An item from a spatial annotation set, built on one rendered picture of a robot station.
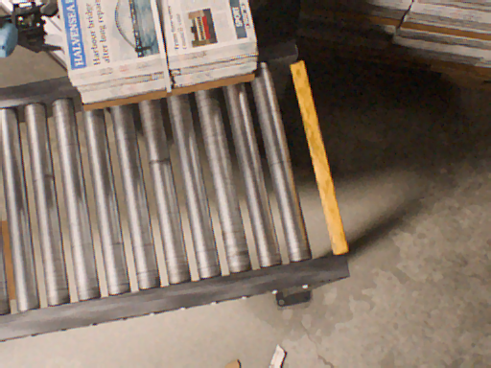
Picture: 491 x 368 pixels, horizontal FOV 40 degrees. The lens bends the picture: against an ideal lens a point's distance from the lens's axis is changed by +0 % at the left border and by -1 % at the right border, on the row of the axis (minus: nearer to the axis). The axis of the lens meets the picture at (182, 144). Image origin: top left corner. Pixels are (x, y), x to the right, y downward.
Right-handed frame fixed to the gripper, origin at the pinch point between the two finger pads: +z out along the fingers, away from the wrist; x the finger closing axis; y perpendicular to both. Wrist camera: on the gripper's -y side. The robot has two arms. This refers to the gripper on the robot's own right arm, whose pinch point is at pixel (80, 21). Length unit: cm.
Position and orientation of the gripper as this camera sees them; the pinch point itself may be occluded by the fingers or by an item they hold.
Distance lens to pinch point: 161.9
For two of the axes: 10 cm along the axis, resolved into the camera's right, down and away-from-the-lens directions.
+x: -1.7, -9.5, 2.8
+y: -0.4, -2.8, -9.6
